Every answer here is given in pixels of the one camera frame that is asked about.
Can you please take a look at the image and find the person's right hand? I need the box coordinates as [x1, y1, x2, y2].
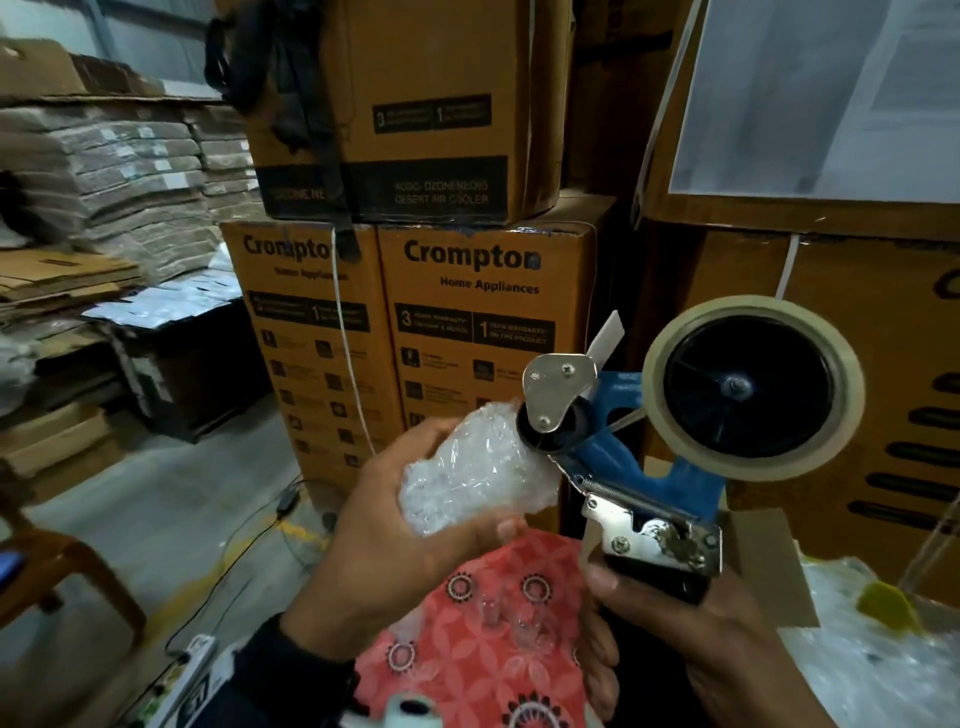
[577, 558, 834, 728]

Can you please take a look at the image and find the person's left hand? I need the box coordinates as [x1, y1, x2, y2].
[282, 417, 530, 662]

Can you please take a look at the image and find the small cardboard box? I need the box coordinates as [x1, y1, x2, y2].
[727, 507, 822, 629]

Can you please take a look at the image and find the clear drinking glass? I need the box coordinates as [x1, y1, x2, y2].
[510, 607, 545, 654]
[472, 592, 507, 632]

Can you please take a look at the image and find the bubble wrap bundle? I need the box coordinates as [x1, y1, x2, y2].
[780, 555, 960, 728]

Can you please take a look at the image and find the tape dispenser with tape roll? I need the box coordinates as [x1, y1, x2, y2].
[514, 295, 867, 728]

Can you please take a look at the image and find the stack of Crompton cartons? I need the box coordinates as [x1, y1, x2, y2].
[217, 0, 960, 602]

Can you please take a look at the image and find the pile of flattened cardboard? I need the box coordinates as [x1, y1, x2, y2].
[0, 37, 152, 324]

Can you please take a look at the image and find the black wristband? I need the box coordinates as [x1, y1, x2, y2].
[195, 612, 362, 728]

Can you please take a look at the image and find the yellow plastic bin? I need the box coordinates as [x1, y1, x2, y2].
[855, 577, 924, 632]

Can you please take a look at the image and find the white power strip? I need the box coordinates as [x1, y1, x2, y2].
[127, 633, 219, 728]

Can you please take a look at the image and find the brown plastic chair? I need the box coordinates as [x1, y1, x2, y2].
[0, 502, 149, 650]

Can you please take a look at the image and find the plain brown floor carton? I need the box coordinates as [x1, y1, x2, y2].
[0, 397, 125, 504]

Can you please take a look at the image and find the pile of white papers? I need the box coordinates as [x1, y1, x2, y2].
[82, 247, 242, 332]

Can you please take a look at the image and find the crumpled clear plastic bag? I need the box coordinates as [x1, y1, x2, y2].
[0, 330, 39, 419]

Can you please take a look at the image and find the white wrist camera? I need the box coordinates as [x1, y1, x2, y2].
[382, 693, 447, 728]

